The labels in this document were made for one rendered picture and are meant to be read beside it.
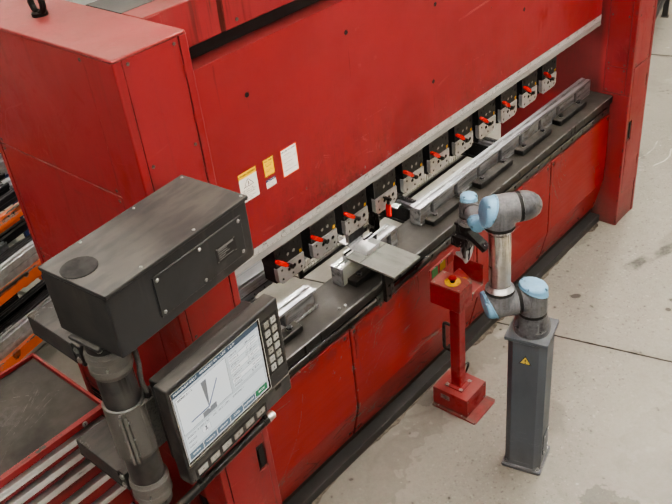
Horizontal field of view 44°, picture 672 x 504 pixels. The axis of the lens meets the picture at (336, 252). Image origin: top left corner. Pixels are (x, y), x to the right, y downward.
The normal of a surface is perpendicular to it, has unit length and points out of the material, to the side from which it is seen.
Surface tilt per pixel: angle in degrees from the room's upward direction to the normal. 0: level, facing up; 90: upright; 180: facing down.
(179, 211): 0
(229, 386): 90
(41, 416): 0
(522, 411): 90
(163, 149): 90
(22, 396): 0
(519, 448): 90
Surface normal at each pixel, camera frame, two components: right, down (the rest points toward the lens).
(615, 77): -0.65, 0.48
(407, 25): 0.75, 0.31
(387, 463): -0.10, -0.82
